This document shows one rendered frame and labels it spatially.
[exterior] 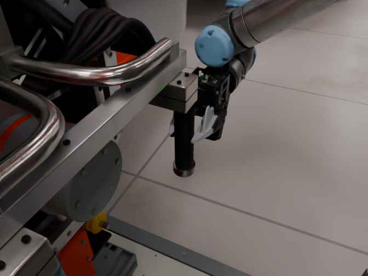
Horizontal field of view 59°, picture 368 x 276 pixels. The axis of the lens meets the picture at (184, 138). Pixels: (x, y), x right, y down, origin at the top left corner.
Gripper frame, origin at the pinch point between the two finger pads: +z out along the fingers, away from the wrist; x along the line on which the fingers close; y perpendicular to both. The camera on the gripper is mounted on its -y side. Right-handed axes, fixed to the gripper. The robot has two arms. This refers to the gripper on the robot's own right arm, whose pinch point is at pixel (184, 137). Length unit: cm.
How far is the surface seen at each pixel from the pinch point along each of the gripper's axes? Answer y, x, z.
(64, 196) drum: 4.6, -6.5, 22.8
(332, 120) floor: -83, 33, -147
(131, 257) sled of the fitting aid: -68, -24, -7
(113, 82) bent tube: 16.8, -4.1, 12.4
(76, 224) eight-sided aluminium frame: -22.8, -20.6, 12.2
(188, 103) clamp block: 8.7, 1.5, 1.5
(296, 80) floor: -83, 3, -190
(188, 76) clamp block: 12.1, 0.3, -0.9
